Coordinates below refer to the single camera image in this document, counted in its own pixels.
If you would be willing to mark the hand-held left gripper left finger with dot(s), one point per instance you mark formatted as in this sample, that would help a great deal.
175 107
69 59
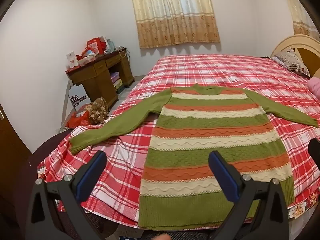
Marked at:
91 177

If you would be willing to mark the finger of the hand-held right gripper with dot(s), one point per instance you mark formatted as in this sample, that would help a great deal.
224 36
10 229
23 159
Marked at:
315 152

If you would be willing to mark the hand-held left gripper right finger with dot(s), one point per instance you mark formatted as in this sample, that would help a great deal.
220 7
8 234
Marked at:
223 177

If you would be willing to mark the green orange striped knit sweater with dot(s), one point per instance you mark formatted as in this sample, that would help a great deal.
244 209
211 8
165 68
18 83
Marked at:
200 140

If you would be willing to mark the pink cloth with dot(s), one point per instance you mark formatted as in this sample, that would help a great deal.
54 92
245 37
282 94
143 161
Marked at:
315 85

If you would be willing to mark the white paper bag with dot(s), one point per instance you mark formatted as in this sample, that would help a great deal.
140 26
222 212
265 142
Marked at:
78 97

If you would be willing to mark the dark wooden door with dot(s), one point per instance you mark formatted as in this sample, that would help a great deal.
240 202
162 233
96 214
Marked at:
12 150

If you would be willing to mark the grey patterned pillow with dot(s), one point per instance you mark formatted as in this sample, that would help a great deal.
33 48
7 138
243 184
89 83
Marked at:
291 60

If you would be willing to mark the brown wooden desk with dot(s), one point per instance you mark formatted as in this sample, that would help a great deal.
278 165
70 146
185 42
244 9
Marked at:
97 80

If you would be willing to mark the stack of boxes under desk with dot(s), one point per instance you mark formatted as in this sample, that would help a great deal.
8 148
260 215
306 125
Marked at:
117 82

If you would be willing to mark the bed with red plaid sheet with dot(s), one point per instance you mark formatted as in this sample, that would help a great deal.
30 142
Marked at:
225 72

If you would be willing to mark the cream wooden headboard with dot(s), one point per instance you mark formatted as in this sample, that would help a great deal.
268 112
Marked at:
295 41

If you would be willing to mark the red and white flat box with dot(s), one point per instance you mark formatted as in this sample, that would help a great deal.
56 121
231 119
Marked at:
86 60

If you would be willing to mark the white card box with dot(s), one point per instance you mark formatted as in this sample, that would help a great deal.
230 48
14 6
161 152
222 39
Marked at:
71 60

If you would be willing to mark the red bags clutter on desk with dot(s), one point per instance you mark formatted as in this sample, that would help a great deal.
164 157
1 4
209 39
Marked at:
95 45

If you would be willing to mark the beige patterned window curtain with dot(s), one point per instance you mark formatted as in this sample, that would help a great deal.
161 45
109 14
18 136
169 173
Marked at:
175 17
303 17

